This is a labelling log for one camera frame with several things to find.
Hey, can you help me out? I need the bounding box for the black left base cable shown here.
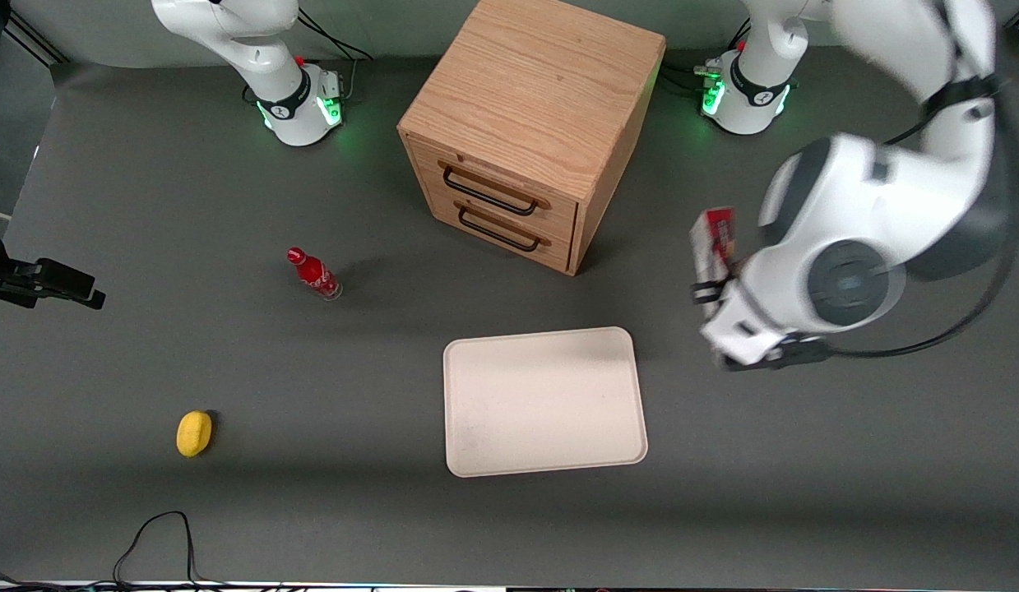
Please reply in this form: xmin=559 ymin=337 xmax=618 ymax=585
xmin=657 ymin=18 xmax=753 ymax=96

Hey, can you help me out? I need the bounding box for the black drawer handle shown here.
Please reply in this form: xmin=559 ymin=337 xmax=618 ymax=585
xmin=439 ymin=160 xmax=551 ymax=217
xmin=456 ymin=201 xmax=551 ymax=252

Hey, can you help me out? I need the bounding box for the black right base cable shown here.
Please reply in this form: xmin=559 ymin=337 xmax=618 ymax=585
xmin=298 ymin=7 xmax=375 ymax=63

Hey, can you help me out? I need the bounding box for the cream rectangular tray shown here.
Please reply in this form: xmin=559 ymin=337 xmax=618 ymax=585
xmin=443 ymin=327 xmax=648 ymax=478

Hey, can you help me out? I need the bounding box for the wooden drawer front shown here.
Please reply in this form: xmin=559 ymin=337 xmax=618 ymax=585
xmin=410 ymin=136 xmax=578 ymax=241
xmin=431 ymin=187 xmax=576 ymax=274

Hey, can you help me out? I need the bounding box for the black base cable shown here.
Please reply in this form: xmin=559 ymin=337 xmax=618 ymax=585
xmin=657 ymin=18 xmax=753 ymax=96
xmin=298 ymin=7 xmax=375 ymax=63

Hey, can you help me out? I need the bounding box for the black frame bar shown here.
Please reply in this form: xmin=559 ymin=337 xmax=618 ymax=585
xmin=3 ymin=15 xmax=70 ymax=67

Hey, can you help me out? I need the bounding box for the red tartan cookie box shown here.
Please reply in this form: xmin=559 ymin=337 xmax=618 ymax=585
xmin=690 ymin=207 xmax=737 ymax=287

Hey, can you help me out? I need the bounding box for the wooden drawer cabinet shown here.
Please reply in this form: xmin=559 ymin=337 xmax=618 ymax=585
xmin=398 ymin=0 xmax=666 ymax=276

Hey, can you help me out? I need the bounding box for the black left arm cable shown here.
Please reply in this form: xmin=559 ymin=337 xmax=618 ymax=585
xmin=826 ymin=25 xmax=1019 ymax=359

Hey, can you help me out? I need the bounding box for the black looped floor cable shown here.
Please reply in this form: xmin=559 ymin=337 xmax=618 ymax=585
xmin=113 ymin=511 xmax=204 ymax=590

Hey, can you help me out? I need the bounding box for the red cola bottle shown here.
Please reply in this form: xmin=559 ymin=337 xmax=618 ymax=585
xmin=287 ymin=247 xmax=343 ymax=301

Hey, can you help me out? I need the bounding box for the yellow lemon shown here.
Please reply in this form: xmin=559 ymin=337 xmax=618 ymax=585
xmin=177 ymin=410 xmax=214 ymax=458

